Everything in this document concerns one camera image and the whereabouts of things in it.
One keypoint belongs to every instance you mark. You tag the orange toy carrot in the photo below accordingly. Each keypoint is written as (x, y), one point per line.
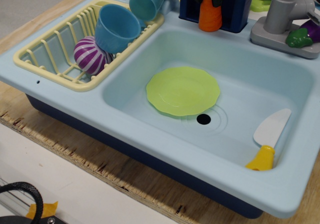
(210, 17)

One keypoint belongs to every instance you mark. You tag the light green plastic plate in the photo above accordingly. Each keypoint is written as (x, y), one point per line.
(182, 91)

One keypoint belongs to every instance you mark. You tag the dark blue utensil holder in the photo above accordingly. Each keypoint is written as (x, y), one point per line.
(234, 13)

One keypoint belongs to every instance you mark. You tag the green toy piece background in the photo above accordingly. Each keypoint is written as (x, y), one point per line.
(260, 5)

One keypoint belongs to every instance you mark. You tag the teal plastic cup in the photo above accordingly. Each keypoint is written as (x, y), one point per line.
(145, 10)

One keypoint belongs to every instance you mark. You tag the grey toy faucet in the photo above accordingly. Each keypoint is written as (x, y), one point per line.
(272, 30)

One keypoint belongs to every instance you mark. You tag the blue plastic cup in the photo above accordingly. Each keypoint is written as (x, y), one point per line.
(116, 27)

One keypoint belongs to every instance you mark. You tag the purple toy eggplant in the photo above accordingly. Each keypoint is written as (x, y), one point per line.
(306, 35)

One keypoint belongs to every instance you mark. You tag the purple white striped ball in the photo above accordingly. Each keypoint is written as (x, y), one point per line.
(89, 57)

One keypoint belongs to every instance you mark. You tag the light blue toy sink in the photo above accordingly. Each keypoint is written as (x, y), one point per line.
(254, 83)

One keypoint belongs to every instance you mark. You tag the cream dish drying rack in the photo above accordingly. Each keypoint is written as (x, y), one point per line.
(51, 55)

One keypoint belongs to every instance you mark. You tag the plywood base board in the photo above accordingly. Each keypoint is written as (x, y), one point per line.
(93, 183)

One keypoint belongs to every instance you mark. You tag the yellow masking tape piece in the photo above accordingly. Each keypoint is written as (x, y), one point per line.
(49, 209)

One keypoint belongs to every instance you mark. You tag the toy knife yellow handle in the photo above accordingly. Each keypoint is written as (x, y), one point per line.
(267, 135)

